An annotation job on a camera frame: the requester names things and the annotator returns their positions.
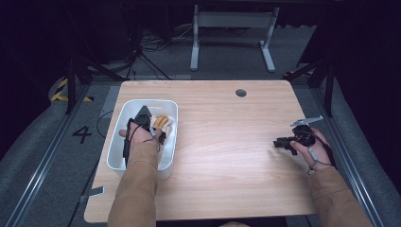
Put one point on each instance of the grey tape strip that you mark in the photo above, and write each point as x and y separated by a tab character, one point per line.
94	192

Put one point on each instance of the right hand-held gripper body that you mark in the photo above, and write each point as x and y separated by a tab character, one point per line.
303	132

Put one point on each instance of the person's right hand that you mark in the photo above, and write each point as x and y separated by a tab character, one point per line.
312	153

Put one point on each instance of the person's lap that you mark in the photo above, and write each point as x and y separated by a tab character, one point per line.
233	224

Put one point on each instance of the metal floor rail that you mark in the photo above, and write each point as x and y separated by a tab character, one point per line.
350	164
41	164

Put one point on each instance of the white metal desk frame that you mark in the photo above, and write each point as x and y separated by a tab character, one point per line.
233	19

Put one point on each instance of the white plastic bin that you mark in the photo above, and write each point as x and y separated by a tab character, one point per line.
168	154

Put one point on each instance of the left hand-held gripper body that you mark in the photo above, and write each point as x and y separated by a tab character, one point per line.
142	119

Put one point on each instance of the black metal stand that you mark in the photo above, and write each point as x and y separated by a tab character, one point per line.
327	82
72	85

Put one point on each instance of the grey table grommet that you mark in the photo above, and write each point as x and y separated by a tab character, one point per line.
240	93

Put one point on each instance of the yellow black floor tape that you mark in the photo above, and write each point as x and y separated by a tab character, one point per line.
60	91

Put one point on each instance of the person's left hand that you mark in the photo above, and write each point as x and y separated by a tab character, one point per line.
140	137

